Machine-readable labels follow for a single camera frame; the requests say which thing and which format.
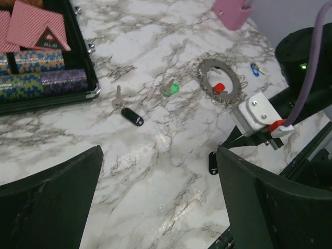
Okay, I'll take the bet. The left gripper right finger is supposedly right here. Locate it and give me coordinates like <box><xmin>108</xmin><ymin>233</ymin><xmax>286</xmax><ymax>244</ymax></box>
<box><xmin>216</xmin><ymin>146</ymin><xmax>331</xmax><ymax>248</ymax></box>

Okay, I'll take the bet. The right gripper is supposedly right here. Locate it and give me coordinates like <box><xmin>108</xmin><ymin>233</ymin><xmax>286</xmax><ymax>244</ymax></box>
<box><xmin>221</xmin><ymin>126</ymin><xmax>284</xmax><ymax>150</ymax></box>

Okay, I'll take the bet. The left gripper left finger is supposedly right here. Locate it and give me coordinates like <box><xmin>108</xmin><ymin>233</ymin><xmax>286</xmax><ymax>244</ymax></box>
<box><xmin>1</xmin><ymin>146</ymin><xmax>103</xmax><ymax>248</ymax></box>

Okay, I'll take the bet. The metal disc keyring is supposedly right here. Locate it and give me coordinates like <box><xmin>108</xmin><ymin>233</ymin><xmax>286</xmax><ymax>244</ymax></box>
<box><xmin>190</xmin><ymin>52</ymin><xmax>248</xmax><ymax>107</ymax></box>

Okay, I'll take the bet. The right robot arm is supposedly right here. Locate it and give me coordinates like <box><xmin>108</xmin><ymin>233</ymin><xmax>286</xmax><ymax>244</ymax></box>
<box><xmin>269</xmin><ymin>23</ymin><xmax>331</xmax><ymax>125</ymax></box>

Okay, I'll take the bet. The key with red tag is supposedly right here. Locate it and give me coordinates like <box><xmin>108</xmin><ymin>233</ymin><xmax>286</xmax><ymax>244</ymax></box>
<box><xmin>213</xmin><ymin>82</ymin><xmax>228</xmax><ymax>95</ymax></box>

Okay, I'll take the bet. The key with green tag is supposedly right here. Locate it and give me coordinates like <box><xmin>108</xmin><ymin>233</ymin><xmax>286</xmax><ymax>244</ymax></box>
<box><xmin>160</xmin><ymin>79</ymin><xmax>180</xmax><ymax>98</ymax></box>

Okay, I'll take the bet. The pink holder block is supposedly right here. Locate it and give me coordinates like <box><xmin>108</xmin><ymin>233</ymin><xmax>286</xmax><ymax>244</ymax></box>
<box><xmin>211</xmin><ymin>0</ymin><xmax>254</xmax><ymax>31</ymax></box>

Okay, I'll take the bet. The black poker chip case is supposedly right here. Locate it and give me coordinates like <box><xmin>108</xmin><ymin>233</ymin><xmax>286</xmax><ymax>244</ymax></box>
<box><xmin>1</xmin><ymin>1</ymin><xmax>101</xmax><ymax>115</ymax></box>

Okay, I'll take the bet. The red playing card deck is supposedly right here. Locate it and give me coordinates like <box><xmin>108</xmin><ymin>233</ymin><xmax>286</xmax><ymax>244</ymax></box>
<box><xmin>0</xmin><ymin>10</ymin><xmax>21</xmax><ymax>52</ymax></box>

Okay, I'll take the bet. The red card with black triangle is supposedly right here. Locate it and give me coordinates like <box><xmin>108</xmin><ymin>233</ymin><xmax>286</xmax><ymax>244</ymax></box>
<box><xmin>6</xmin><ymin>1</ymin><xmax>71</xmax><ymax>51</ymax></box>

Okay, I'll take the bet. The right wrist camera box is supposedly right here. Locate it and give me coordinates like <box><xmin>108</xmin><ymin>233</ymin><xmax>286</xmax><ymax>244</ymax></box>
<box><xmin>230</xmin><ymin>92</ymin><xmax>294</xmax><ymax>138</ymax></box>

